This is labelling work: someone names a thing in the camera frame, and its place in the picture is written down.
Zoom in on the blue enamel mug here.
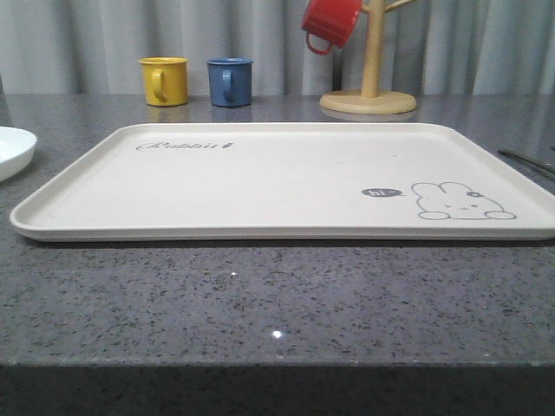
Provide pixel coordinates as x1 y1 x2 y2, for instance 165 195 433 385
206 57 253 107

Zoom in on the cream rabbit serving tray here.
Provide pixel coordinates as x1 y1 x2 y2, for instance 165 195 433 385
10 123 554 241

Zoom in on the red enamel mug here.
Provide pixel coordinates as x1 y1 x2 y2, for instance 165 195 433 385
301 0 362 55

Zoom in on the white round plate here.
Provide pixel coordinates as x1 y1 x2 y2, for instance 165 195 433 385
0 127 37 182

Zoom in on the wooden mug tree stand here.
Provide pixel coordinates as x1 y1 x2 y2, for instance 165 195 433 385
320 0 417 114

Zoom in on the yellow enamel mug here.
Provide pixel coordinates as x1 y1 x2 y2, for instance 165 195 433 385
139 57 188 107

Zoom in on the silver metal fork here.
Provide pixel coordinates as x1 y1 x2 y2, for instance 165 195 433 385
498 149 555 173

